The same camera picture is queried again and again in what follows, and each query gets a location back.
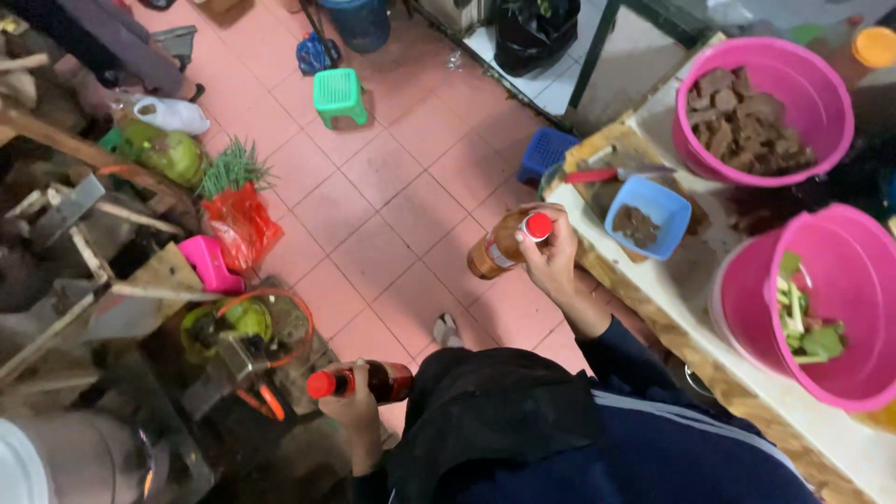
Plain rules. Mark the person's left hand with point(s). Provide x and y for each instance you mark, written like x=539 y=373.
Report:
x=360 y=413

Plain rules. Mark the person's right hand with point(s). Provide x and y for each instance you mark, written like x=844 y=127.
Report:
x=560 y=259

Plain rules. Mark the dark sauce bottle red cap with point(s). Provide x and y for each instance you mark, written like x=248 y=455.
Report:
x=388 y=381

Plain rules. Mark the amber sauce bottle red cap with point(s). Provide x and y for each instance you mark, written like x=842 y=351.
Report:
x=500 y=248

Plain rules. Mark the brown paste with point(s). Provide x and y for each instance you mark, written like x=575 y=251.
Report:
x=635 y=225

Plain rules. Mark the blue plastic basket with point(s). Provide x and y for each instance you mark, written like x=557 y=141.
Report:
x=546 y=150

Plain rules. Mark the wooden cutting board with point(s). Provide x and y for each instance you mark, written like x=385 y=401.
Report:
x=595 y=150

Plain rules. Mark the person's sandalled foot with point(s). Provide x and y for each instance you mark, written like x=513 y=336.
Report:
x=446 y=330

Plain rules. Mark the blue square plastic container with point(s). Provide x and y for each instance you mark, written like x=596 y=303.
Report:
x=665 y=203

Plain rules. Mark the person's black headscarf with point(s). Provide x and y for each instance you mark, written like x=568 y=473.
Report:
x=490 y=413

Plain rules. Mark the green gas cylinder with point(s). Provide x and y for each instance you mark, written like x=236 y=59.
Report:
x=248 y=318

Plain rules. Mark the pink plastic stool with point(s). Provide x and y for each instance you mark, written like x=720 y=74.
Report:
x=206 y=262

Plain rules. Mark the clear plastic wrapper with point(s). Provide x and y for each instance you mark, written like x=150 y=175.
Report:
x=455 y=60

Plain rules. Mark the red plastic bag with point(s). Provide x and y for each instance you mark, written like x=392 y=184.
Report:
x=238 y=224

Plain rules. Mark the black rubbish bag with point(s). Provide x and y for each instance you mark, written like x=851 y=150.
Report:
x=533 y=35

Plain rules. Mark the person's navy striped jacket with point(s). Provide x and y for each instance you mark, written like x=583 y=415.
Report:
x=665 y=462

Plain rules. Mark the brown meat pieces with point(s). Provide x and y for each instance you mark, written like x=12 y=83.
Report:
x=745 y=122

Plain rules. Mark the cut green vegetables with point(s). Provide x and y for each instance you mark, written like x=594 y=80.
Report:
x=805 y=325

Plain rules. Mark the large grey metal pot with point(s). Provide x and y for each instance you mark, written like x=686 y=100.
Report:
x=91 y=455

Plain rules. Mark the bunch of green chives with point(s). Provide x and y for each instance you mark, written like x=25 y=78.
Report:
x=234 y=168

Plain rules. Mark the green plastic stool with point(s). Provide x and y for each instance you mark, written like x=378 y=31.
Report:
x=338 y=94

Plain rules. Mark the pink basin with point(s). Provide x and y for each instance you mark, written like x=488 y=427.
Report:
x=861 y=294

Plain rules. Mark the blue bucket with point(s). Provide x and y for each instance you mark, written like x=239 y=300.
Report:
x=358 y=22

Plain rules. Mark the blue plastic bag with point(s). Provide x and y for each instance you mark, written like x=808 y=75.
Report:
x=316 y=52

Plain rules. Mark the pink bucket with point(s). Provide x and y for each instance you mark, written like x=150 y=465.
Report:
x=826 y=77

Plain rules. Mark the bag of green cabbages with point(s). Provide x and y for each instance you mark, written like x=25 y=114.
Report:
x=168 y=154

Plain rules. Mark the white lid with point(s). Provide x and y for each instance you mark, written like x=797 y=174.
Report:
x=17 y=465

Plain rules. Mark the cluttered wooden rack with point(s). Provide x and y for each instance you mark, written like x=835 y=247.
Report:
x=63 y=231

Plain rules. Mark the white plastic jug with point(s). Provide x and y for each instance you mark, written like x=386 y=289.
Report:
x=175 y=115

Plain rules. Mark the yellow container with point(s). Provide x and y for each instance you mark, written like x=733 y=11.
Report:
x=878 y=418

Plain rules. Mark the orange lid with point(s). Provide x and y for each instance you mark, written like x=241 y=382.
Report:
x=875 y=47

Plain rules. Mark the grey dustpan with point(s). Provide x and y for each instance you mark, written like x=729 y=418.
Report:
x=175 y=42

